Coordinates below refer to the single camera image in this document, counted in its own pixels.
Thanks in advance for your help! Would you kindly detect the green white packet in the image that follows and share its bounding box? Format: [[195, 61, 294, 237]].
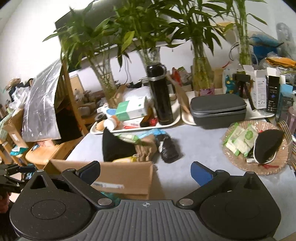
[[117, 133, 140, 145]]

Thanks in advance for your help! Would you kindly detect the brown cardboard box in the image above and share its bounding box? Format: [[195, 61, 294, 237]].
[[49, 159, 155, 201]]

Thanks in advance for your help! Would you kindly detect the black carton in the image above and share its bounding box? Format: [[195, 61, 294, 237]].
[[266, 75, 281, 114]]

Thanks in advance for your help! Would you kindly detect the white carton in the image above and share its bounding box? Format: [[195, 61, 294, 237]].
[[251, 70, 269, 109]]

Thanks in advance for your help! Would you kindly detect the woven basket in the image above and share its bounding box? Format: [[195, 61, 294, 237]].
[[220, 120, 290, 176]]

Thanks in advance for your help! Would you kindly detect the green bamboo plant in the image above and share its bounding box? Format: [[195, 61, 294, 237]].
[[111, 0, 185, 67], [208, 0, 269, 47], [43, 0, 136, 70], [166, 0, 234, 58]]

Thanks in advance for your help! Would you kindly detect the black cloth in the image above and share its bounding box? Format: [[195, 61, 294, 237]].
[[102, 128, 139, 163]]

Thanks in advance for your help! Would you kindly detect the brown burlap pouch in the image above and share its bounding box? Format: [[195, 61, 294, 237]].
[[134, 137, 160, 163]]

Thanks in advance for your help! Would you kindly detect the white plastic bag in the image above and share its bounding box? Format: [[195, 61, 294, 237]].
[[122, 86, 153, 102]]

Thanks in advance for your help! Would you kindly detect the blue packet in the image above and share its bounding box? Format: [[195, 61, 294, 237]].
[[136, 129, 168, 139]]

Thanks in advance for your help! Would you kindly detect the brown paper bag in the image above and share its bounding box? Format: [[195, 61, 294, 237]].
[[109, 85, 130, 108], [166, 74, 191, 112]]

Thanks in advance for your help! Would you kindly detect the black plastic bundle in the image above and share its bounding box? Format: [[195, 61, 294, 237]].
[[156, 136, 180, 163]]

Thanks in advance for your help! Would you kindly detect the white green wipes pack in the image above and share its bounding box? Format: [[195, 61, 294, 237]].
[[238, 124, 259, 154], [223, 123, 242, 153]]

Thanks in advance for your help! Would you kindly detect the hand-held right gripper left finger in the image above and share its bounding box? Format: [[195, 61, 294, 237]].
[[29, 161, 115, 209]]

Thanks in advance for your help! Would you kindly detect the green white box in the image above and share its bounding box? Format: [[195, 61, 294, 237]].
[[115, 96, 149, 121]]

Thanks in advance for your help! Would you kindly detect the yellow packet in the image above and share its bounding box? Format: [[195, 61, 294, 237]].
[[112, 156, 139, 164]]

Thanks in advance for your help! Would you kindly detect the white red box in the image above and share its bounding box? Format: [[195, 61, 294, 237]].
[[122, 117, 145, 129]]

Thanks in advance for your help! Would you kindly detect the wooden chair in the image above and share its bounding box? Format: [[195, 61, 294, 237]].
[[25, 59, 89, 171]]

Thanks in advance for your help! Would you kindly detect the yellow cloth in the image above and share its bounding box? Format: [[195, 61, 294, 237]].
[[265, 57, 296, 70]]

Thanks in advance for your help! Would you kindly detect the clear plastic sheet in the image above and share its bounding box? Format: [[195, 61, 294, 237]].
[[21, 59, 63, 142]]

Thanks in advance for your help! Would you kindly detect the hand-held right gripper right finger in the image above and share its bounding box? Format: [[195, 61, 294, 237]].
[[176, 162, 266, 209]]

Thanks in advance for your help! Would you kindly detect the white tray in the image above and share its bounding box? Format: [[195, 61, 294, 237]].
[[181, 91, 276, 127], [90, 93, 181, 134]]

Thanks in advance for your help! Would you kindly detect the small black tripod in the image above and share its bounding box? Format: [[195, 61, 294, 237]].
[[232, 74, 256, 110]]

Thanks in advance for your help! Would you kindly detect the red snack packet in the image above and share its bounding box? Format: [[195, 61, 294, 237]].
[[171, 68, 183, 81]]

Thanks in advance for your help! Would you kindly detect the cluttered wooden shelf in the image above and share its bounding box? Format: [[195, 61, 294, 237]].
[[0, 79, 31, 167]]

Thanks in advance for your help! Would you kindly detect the glass vase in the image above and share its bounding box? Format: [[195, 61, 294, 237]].
[[136, 46, 161, 70], [237, 30, 253, 67], [192, 39, 215, 96], [89, 59, 116, 108]]

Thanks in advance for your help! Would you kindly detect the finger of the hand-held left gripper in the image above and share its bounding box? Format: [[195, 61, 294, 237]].
[[0, 177, 23, 194], [0, 163, 36, 178]]

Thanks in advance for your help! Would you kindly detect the blue carton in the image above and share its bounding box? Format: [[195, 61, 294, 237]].
[[276, 84, 295, 121]]

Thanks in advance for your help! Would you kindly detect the black thermos bottle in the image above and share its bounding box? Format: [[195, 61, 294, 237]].
[[146, 62, 174, 126]]

